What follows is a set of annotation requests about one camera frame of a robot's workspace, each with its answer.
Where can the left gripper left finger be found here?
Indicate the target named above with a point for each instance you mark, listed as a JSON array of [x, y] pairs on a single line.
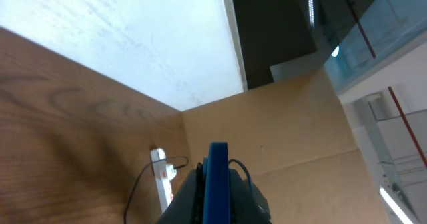
[[187, 205]]

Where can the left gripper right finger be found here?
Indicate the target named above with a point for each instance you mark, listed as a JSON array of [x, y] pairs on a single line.
[[243, 207]]

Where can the blue Galaxy smartphone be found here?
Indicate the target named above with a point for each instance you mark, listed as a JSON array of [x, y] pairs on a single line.
[[216, 206]]

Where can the white USB charger plug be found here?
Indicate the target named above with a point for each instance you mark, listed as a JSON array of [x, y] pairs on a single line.
[[163, 170]]

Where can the white power strip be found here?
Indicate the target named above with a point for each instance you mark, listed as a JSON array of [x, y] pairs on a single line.
[[164, 190]]

